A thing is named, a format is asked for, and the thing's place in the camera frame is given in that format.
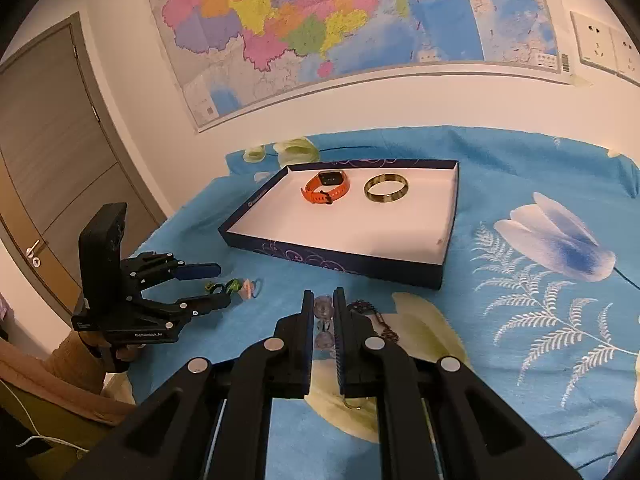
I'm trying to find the clear bead bracelet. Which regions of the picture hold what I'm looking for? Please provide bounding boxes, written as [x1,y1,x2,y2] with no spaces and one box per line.
[312,296,337,352]

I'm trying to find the blue floral bedsheet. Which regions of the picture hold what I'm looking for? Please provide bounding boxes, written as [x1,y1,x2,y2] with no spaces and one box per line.
[102,125,640,480]

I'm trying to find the white wall socket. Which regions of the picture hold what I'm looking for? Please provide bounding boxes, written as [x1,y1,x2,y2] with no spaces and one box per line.
[571,11,619,68]
[610,27,640,86]

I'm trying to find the grey wooden door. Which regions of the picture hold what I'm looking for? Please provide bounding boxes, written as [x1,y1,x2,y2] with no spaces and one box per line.
[0,12,168,321]

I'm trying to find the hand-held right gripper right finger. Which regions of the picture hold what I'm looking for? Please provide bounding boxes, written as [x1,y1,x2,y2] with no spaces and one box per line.
[332,287,583,480]

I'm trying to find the person's left hand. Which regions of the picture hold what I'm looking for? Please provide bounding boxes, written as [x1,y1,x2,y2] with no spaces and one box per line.
[114,344,146,364]

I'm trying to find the person's left forearm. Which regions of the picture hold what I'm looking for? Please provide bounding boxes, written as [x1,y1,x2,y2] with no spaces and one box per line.
[0,337,136,426]

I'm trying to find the colourful wall map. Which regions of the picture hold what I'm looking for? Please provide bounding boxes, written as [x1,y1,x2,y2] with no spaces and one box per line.
[146,0,485,133]

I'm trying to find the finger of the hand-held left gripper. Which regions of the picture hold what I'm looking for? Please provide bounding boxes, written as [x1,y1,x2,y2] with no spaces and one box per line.
[127,292,232,332]
[122,252,221,292]

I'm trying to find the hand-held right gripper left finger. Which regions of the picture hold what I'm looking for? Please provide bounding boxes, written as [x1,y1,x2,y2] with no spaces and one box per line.
[65,289,316,480]

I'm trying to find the white cable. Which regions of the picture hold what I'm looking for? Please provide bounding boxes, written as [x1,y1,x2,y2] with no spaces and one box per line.
[0,380,91,461]

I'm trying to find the dark blue shallow box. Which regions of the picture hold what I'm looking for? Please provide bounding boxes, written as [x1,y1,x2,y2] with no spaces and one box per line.
[217,159,460,291]

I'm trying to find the gold bangle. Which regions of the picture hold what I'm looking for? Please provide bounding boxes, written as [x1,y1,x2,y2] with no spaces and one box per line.
[363,173,410,205]

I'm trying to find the dark chain bracelet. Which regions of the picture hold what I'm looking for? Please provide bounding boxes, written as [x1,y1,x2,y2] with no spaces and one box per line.
[345,300,401,346]

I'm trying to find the orange smart watch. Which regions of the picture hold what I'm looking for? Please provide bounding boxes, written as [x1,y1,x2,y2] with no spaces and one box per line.
[300,170,351,206]

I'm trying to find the dark olive cloth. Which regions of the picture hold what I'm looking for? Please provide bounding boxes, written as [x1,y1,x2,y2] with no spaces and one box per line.
[0,385,118,480]

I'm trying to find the blue wall map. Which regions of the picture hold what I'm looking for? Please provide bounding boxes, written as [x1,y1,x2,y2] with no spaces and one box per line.
[454,0,576,86]

